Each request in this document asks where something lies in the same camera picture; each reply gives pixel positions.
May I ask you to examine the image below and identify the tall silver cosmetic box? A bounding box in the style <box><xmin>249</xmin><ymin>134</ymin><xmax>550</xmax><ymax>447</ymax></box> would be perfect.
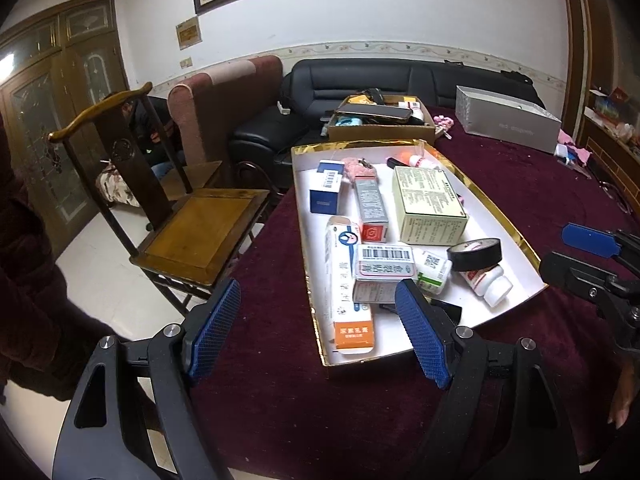
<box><xmin>354</xmin><ymin>177</ymin><xmax>388</xmax><ymax>243</ymax></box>

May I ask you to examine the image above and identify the orange white toothpaste box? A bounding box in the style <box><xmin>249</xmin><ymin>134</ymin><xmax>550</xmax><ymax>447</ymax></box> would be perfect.
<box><xmin>324</xmin><ymin>216</ymin><xmax>375</xmax><ymax>356</ymax></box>

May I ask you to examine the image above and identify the pink cloth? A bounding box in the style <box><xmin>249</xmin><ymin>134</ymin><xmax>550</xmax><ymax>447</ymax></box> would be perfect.
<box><xmin>554</xmin><ymin>129</ymin><xmax>591</xmax><ymax>166</ymax></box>

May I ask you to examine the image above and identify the pink white bead ornament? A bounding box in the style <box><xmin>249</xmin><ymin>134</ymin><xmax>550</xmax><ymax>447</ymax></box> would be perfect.
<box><xmin>433</xmin><ymin>115</ymin><xmax>454</xmax><ymax>140</ymax></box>

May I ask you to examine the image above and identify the brown cardboard box of items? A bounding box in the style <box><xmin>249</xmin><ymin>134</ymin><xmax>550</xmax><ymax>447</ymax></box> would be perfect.
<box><xmin>326</xmin><ymin>89</ymin><xmax>436</xmax><ymax>144</ymax></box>

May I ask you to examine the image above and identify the small grey white box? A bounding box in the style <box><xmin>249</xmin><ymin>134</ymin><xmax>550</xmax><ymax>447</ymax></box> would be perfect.
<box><xmin>352</xmin><ymin>280</ymin><xmax>398</xmax><ymax>304</ymax></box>

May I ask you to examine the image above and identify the pink fluffy pouch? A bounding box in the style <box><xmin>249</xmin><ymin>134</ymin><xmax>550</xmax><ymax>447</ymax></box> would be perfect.
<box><xmin>343</xmin><ymin>157</ymin><xmax>378</xmax><ymax>182</ymax></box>

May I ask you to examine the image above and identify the wooden glass door cabinet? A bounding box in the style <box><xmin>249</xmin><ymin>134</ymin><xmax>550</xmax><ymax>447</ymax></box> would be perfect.
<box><xmin>1</xmin><ymin>0</ymin><xmax>128</xmax><ymax>254</ymax></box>

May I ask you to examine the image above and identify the wooden chair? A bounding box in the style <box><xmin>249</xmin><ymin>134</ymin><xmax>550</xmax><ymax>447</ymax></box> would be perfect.
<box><xmin>47</xmin><ymin>81</ymin><xmax>269</xmax><ymax>315</ymax></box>

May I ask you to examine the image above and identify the white gold-rimmed tray box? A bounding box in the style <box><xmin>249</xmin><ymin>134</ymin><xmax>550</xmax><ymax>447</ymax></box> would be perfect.
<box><xmin>291</xmin><ymin>140</ymin><xmax>544</xmax><ymax>366</ymax></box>

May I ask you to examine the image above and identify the white bottle orange cap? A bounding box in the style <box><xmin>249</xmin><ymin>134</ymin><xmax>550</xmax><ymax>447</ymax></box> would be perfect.
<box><xmin>386</xmin><ymin>154</ymin><xmax>442</xmax><ymax>169</ymax></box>

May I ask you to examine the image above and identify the white red pill bottle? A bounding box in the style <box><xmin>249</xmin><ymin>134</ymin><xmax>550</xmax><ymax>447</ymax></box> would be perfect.
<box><xmin>460</xmin><ymin>264</ymin><xmax>513</xmax><ymax>308</ymax></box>

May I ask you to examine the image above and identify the blue white medicine box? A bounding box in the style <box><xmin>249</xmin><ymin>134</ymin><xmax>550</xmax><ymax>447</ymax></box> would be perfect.
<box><xmin>309</xmin><ymin>160</ymin><xmax>345</xmax><ymax>214</ymax></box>

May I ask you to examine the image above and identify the green white medicine box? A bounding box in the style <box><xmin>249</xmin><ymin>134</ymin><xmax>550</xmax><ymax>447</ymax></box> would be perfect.
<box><xmin>392</xmin><ymin>166</ymin><xmax>469</xmax><ymax>246</ymax></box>

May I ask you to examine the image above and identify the grey shoe box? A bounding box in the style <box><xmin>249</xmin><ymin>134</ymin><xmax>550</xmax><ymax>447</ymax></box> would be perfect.
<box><xmin>456</xmin><ymin>86</ymin><xmax>561</xmax><ymax>154</ymax></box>

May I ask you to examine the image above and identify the black leather sofa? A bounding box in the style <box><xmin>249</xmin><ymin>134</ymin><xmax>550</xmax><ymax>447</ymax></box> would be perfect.
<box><xmin>228</xmin><ymin>58</ymin><xmax>542</xmax><ymax>192</ymax></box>

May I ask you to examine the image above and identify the maroon pink armchair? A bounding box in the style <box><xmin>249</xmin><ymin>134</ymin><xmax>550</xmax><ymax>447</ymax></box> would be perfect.
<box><xmin>167</xmin><ymin>55</ymin><xmax>283</xmax><ymax>165</ymax></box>

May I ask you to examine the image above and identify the roll of tape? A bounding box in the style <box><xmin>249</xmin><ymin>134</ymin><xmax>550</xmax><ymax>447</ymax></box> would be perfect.
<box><xmin>447</xmin><ymin>237</ymin><xmax>502</xmax><ymax>272</ymax></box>

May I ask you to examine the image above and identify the small white pill bottle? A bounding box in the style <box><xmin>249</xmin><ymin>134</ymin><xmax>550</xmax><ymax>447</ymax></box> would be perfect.
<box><xmin>416</xmin><ymin>250</ymin><xmax>451</xmax><ymax>296</ymax></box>

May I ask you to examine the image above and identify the person's right hand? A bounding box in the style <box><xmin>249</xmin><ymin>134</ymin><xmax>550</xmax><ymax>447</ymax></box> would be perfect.
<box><xmin>608</xmin><ymin>356</ymin><xmax>639</xmax><ymax>429</ymax></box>

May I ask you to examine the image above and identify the white barcode medicine box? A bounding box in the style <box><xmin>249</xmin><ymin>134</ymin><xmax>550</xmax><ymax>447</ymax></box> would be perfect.
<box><xmin>355</xmin><ymin>244</ymin><xmax>416</xmax><ymax>281</ymax></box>

